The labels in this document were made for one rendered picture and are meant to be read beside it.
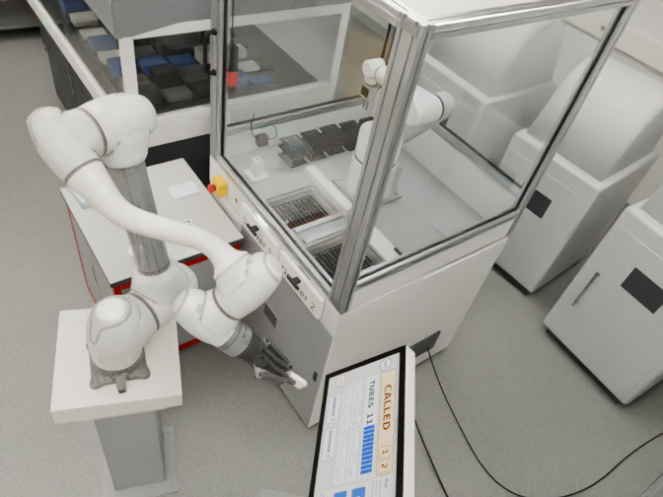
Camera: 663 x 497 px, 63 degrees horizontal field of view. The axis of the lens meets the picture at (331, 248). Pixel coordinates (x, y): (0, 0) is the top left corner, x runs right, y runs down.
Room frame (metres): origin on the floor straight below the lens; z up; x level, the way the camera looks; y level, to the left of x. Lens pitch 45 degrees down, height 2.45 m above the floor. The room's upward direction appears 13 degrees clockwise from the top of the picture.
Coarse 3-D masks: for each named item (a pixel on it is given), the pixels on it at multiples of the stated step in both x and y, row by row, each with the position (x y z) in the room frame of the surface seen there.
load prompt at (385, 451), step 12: (384, 372) 0.88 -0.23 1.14; (396, 372) 0.87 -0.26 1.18; (384, 384) 0.84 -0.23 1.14; (384, 396) 0.80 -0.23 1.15; (384, 408) 0.76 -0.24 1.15; (384, 420) 0.73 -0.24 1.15; (384, 432) 0.69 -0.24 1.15; (384, 444) 0.66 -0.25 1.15; (384, 456) 0.63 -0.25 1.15; (384, 468) 0.60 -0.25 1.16
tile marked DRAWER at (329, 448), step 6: (336, 426) 0.75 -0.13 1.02; (330, 432) 0.74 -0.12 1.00; (336, 432) 0.73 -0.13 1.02; (324, 438) 0.72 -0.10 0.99; (330, 438) 0.72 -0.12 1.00; (324, 444) 0.70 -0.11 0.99; (330, 444) 0.70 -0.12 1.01; (324, 450) 0.69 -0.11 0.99; (330, 450) 0.68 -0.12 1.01; (324, 456) 0.67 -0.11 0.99; (330, 456) 0.66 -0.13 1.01
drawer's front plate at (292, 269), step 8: (280, 256) 1.46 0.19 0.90; (288, 256) 1.44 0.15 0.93; (288, 264) 1.42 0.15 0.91; (288, 272) 1.41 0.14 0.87; (296, 272) 1.38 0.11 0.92; (288, 280) 1.41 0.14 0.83; (304, 280) 1.34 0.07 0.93; (304, 288) 1.33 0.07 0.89; (312, 288) 1.31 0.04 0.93; (304, 296) 1.33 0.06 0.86; (312, 296) 1.30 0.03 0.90; (320, 296) 1.28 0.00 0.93; (312, 304) 1.29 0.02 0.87; (320, 304) 1.26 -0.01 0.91; (312, 312) 1.28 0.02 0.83; (320, 312) 1.26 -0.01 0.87
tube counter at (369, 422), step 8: (368, 416) 0.75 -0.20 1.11; (368, 424) 0.73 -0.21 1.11; (368, 432) 0.71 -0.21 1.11; (368, 440) 0.68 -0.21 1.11; (368, 448) 0.66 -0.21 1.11; (368, 456) 0.64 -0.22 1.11; (360, 464) 0.62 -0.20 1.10; (368, 464) 0.62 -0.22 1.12; (360, 472) 0.60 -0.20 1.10; (368, 472) 0.60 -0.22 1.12
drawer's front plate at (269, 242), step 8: (248, 208) 1.66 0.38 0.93; (248, 216) 1.64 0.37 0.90; (256, 216) 1.62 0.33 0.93; (256, 224) 1.60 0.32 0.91; (256, 232) 1.59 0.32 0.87; (264, 232) 1.55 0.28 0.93; (256, 240) 1.59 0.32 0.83; (264, 240) 1.54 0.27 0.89; (272, 240) 1.51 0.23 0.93; (264, 248) 1.54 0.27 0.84; (272, 248) 1.50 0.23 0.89
